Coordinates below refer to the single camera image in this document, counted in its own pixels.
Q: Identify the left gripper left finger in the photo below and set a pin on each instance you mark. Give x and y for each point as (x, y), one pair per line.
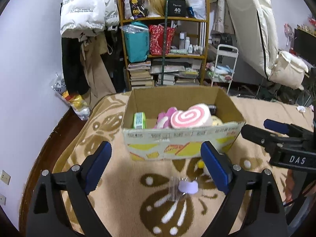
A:
(47, 214)

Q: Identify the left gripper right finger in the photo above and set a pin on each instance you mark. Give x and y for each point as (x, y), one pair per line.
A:
(264, 215)

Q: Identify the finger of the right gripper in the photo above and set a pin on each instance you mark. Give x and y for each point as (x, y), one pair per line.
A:
(276, 126)
(271, 142)

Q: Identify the white fluffy penguin plush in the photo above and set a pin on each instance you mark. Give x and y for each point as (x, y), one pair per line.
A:
(201, 166)

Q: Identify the pink swirl plush cushion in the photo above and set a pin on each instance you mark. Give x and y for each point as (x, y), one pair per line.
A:
(198, 115)

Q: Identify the black Face tissue pack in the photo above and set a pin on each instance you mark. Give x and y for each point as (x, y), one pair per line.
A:
(212, 109)

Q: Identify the right hand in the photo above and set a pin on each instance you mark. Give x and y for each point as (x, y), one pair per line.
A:
(289, 186)

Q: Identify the crumpled white paper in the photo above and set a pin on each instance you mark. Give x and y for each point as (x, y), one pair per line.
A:
(301, 109)

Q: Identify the yellow plush toy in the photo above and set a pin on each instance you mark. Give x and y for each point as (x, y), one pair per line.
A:
(216, 121)

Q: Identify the plastic bag of toys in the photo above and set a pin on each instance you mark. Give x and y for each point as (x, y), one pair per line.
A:
(75, 101)

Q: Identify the green tissue pack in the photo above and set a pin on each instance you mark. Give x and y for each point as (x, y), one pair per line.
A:
(139, 120)

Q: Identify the white rolling cart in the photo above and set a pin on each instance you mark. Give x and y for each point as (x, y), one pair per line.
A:
(219, 73)

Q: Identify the black hanging garment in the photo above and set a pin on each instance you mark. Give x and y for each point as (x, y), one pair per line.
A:
(73, 70)

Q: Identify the cardboard box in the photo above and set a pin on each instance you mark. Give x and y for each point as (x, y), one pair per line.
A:
(178, 143)

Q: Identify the pink plush toy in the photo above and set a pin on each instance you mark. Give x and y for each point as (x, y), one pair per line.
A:
(163, 119)

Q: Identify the cream office chair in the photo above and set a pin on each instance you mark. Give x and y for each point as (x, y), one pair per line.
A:
(256, 34)

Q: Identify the stack of books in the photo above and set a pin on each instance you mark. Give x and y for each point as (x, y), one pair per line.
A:
(155, 72)

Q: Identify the beige trousers hanging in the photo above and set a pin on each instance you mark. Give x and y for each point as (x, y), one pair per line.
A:
(97, 76)

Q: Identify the red gift bag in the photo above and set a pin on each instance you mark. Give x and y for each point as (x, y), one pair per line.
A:
(156, 39)

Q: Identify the black box number 40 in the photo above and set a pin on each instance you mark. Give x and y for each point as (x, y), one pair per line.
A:
(177, 8)

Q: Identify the teal bag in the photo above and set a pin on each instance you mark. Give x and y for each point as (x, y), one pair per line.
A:
(137, 41)

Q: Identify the white puffer jacket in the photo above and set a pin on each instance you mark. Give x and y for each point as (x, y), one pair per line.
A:
(86, 18)

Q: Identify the green pole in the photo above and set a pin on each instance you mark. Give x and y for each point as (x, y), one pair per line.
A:
(165, 39)

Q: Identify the blonde wig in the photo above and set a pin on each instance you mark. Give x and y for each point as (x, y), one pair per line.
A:
(156, 8)

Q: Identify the patterned black pink bag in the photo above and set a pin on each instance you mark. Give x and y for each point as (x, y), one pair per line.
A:
(134, 9)

